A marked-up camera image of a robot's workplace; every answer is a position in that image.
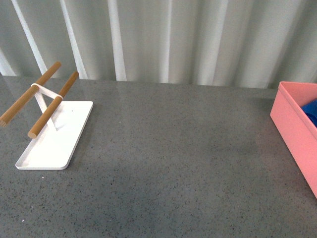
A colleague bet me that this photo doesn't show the blue microfiber cloth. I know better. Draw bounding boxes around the blue microfiber cloth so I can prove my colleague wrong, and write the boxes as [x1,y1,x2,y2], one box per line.
[301,99,317,127]

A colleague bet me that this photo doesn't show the white rack with wooden bars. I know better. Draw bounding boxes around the white rack with wooden bars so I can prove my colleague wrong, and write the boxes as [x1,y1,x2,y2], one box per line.
[0,61,93,170]

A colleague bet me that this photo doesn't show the white pleated curtain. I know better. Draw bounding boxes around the white pleated curtain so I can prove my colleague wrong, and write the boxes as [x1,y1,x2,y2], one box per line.
[0,0,317,88]

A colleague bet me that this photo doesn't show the pink plastic box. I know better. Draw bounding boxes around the pink plastic box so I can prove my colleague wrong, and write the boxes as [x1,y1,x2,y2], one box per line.
[270,81,317,195]

